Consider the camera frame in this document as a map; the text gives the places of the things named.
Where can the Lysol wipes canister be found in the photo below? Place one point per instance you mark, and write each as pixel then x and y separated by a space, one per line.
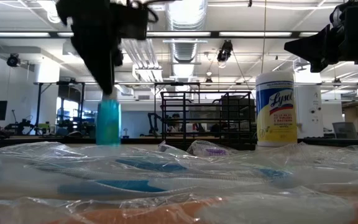
pixel 277 109

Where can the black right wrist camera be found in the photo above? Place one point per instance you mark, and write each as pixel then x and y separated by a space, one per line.
pixel 340 14

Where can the white round pillar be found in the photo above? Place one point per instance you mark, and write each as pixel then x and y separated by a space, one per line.
pixel 309 105

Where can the black background robot arm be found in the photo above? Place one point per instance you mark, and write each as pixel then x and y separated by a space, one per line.
pixel 151 119

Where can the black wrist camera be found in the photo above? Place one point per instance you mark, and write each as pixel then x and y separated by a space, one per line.
pixel 340 14
pixel 132 21

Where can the blue mouthwash bottle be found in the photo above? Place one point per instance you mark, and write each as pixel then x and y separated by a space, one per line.
pixel 108 124

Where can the silver ventilation duct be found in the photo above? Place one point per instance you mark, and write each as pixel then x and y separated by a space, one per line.
pixel 185 18

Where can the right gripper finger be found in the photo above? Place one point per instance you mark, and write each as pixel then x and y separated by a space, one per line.
pixel 315 46

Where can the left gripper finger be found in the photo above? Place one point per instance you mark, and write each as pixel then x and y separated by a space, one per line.
pixel 98 59

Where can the black background rig frame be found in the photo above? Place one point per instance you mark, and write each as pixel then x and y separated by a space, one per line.
pixel 38 105

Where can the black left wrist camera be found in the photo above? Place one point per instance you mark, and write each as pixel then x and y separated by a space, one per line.
pixel 132 21

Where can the black aluminium table frame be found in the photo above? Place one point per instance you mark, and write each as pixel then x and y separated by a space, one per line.
pixel 26 141

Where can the person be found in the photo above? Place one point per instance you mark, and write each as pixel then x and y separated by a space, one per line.
pixel 175 123

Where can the black ceiling camera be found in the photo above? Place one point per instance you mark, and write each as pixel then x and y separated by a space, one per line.
pixel 12 60

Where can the black overhead camera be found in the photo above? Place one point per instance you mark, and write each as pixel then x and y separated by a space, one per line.
pixel 225 49

